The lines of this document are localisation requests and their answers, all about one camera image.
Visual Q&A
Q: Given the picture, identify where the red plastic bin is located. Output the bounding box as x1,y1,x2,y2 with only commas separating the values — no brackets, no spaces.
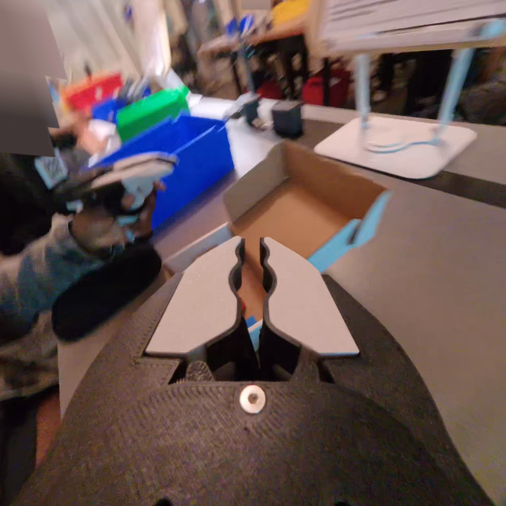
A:
62,72,124,112

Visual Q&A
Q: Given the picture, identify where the person's left hand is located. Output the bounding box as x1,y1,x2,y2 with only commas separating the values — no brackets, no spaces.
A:
70,180,166,255

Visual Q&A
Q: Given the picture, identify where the grey desk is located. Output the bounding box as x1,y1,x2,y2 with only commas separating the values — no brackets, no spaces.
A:
57,104,506,506

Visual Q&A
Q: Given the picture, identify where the yellow object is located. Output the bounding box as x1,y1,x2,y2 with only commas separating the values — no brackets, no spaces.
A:
272,0,311,25

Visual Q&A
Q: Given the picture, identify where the grey black desk device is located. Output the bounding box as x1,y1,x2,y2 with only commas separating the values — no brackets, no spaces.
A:
223,92,274,132

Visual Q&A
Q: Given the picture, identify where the instruction sign stand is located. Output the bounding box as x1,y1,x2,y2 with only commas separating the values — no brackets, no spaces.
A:
308,0,506,181

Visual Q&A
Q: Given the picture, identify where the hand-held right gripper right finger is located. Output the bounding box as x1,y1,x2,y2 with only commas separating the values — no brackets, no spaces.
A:
260,237,360,355

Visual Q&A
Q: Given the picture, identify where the red bag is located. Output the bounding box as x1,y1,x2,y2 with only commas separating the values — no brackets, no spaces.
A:
302,68,353,107

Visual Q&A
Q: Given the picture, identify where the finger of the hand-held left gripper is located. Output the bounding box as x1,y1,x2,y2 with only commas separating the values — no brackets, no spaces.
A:
89,152,178,188
120,166,174,200

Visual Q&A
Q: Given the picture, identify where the black soft pad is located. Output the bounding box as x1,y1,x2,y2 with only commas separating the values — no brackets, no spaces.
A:
51,244,163,343

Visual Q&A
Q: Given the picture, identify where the blue plastic bin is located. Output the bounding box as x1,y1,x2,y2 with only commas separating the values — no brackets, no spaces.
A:
90,113,236,232

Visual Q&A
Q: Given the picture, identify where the small black box device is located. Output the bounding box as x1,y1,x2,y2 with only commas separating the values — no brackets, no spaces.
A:
271,100,305,140

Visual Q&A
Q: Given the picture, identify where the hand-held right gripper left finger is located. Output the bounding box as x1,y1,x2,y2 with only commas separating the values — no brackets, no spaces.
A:
145,236,246,356

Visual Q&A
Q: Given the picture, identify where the cardboard box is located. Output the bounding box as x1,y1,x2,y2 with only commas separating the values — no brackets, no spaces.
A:
165,140,393,330

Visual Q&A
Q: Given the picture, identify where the green plastic bin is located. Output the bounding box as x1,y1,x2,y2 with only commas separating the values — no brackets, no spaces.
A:
116,85,191,143

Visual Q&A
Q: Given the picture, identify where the person's left forearm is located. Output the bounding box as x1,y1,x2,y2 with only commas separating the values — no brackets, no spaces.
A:
0,219,131,401

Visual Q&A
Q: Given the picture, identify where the wooden top background table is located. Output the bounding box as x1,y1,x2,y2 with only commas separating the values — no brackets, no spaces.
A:
197,18,315,101

